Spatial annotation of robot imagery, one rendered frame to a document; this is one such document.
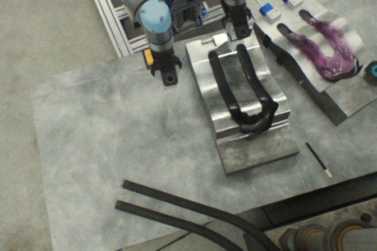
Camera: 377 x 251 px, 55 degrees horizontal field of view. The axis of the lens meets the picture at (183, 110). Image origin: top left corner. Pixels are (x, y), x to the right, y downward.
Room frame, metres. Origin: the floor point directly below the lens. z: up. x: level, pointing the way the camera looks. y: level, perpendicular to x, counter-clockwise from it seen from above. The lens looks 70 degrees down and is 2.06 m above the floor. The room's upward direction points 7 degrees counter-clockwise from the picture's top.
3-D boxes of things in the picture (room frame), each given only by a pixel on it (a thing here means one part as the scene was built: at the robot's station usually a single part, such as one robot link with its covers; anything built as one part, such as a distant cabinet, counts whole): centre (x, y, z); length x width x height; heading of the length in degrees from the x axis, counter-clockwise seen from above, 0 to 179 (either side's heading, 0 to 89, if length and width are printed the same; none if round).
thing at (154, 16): (0.56, 0.04, 1.25); 0.09 x 0.08 x 0.11; 29
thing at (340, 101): (0.61, -0.55, 0.86); 0.50 x 0.26 x 0.11; 27
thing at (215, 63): (0.48, -0.21, 0.92); 0.35 x 0.16 x 0.09; 9
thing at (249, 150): (0.47, -0.21, 0.87); 0.50 x 0.26 x 0.14; 9
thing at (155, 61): (0.56, 0.04, 1.09); 0.09 x 0.08 x 0.12; 9
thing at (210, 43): (0.68, -0.12, 0.87); 0.05 x 0.05 x 0.04; 9
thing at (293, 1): (0.87, -0.47, 0.86); 0.13 x 0.05 x 0.05; 27
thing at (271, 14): (0.82, -0.37, 0.86); 0.13 x 0.05 x 0.05; 27
